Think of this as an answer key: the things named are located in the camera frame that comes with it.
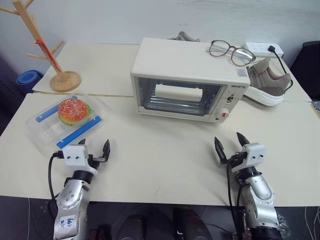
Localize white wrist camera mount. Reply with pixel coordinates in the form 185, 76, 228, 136
240, 142, 267, 167
62, 144, 98, 176

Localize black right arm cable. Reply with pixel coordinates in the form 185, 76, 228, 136
225, 159, 243, 240

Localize wooden tree-shaped rack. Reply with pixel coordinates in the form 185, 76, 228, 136
0, 0, 82, 93

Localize white power strip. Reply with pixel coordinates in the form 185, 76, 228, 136
243, 41, 285, 57

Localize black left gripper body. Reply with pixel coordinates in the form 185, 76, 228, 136
86, 153, 111, 169

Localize blue rolled mat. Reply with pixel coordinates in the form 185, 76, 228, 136
16, 70, 46, 92

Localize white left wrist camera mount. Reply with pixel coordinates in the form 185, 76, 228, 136
62, 144, 98, 176

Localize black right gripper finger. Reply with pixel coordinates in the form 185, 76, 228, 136
213, 136, 228, 165
236, 132, 250, 151

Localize red string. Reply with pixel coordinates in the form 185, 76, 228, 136
35, 39, 62, 72

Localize toy hamburger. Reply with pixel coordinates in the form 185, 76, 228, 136
57, 98, 93, 127

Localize black plug with cable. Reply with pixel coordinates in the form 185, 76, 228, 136
267, 45, 294, 96

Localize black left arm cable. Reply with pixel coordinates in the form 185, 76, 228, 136
47, 150, 65, 201

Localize cream toaster oven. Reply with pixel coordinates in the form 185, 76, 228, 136
129, 37, 252, 125

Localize beige sneaker, white sole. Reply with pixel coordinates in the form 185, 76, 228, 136
242, 58, 292, 107

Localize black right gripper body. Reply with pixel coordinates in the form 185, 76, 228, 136
225, 150, 247, 171

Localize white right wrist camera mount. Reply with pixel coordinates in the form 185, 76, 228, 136
240, 142, 267, 167

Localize beige shoe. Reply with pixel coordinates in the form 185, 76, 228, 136
171, 30, 201, 43

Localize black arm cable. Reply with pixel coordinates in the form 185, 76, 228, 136
225, 159, 243, 240
47, 150, 65, 201

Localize black chair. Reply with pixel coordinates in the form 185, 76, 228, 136
289, 40, 320, 79

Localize white thin cables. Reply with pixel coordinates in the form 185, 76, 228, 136
302, 199, 320, 240

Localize brown-rimmed eyeglasses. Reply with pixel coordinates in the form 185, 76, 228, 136
208, 39, 257, 67

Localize clear plastic box, blue clips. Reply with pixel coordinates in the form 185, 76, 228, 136
26, 93, 105, 152

